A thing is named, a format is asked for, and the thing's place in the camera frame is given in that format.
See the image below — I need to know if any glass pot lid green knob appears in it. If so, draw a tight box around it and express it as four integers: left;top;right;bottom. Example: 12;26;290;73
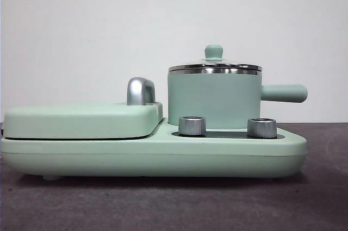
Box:
167;45;262;72

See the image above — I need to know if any silver control knob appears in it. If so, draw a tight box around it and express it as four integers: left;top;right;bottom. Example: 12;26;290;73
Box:
178;116;207;136
247;117;278;138

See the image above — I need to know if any mint green breakfast machine base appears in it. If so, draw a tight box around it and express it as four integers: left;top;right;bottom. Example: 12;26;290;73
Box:
0;118;308;182

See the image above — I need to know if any mint green griddle lid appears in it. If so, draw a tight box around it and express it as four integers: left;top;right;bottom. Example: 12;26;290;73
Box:
3;101;164;139

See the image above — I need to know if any mint green pot with handle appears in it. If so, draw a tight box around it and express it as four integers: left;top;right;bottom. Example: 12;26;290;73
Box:
167;69;308;130

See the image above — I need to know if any silver griddle lid handle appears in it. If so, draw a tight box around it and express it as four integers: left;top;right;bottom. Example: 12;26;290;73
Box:
126;77;157;106

